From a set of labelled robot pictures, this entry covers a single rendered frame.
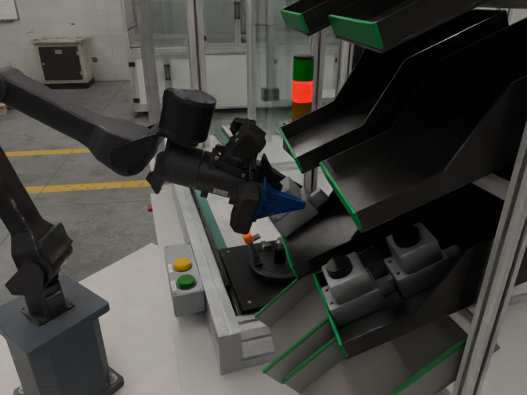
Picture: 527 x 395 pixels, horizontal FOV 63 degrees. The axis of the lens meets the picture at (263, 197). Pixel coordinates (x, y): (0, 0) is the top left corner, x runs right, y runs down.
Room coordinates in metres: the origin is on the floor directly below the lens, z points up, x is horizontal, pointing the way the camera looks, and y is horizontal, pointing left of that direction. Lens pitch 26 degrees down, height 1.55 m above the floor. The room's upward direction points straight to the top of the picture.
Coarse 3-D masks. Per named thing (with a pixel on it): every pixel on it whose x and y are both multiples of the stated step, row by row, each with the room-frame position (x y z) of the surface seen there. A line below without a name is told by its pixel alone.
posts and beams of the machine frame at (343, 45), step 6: (510, 12) 1.72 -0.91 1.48; (510, 18) 1.72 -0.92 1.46; (342, 42) 1.73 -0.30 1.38; (342, 48) 1.73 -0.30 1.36; (342, 54) 1.73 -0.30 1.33; (342, 60) 1.73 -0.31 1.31; (336, 66) 1.77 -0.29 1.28; (342, 66) 1.73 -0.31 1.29; (336, 72) 1.76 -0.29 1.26; (342, 72) 1.73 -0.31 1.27; (336, 78) 1.76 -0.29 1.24; (342, 78) 1.73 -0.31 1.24; (336, 84) 1.75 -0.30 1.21; (342, 84) 1.73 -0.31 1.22; (336, 90) 1.75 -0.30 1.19
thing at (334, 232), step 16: (320, 208) 0.62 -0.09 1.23; (336, 208) 0.62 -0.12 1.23; (304, 224) 0.61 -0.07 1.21; (320, 224) 0.60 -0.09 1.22; (336, 224) 0.58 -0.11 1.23; (352, 224) 0.56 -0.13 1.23; (384, 224) 0.50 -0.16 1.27; (288, 240) 0.59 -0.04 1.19; (304, 240) 0.57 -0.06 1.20; (320, 240) 0.55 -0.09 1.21; (336, 240) 0.54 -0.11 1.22; (352, 240) 0.50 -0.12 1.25; (368, 240) 0.50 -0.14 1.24; (288, 256) 0.51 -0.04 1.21; (304, 256) 0.53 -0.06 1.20; (320, 256) 0.49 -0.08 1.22; (304, 272) 0.49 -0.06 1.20
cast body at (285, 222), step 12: (276, 180) 0.57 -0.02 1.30; (288, 180) 0.57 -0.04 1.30; (288, 192) 0.54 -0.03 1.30; (300, 192) 0.57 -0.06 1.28; (324, 192) 0.57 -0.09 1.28; (312, 204) 0.55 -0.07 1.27; (276, 216) 0.55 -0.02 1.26; (288, 216) 0.55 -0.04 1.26; (300, 216) 0.55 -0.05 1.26; (312, 216) 0.55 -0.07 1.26; (288, 228) 0.55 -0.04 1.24
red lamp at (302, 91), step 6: (294, 84) 1.03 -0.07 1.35; (300, 84) 1.02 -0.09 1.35; (306, 84) 1.02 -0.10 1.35; (312, 84) 1.03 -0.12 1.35; (294, 90) 1.03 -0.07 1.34; (300, 90) 1.02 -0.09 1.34; (306, 90) 1.02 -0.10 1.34; (312, 90) 1.04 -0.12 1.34; (294, 96) 1.03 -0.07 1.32; (300, 96) 1.02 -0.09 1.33; (306, 96) 1.02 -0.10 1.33; (300, 102) 1.02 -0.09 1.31; (306, 102) 1.02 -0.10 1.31
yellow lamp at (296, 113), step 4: (292, 104) 1.04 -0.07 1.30; (296, 104) 1.03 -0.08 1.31; (300, 104) 1.02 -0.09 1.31; (304, 104) 1.02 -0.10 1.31; (308, 104) 1.03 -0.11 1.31; (292, 108) 1.04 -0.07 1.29; (296, 108) 1.03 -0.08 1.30; (300, 108) 1.02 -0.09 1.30; (304, 108) 1.02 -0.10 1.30; (308, 108) 1.03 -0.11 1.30; (292, 112) 1.04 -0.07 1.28; (296, 112) 1.03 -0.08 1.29; (300, 112) 1.02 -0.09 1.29; (304, 112) 1.02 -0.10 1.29; (308, 112) 1.03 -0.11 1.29; (292, 116) 1.04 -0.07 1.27; (296, 116) 1.03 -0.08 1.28; (300, 116) 1.02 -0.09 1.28; (292, 120) 1.04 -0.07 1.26
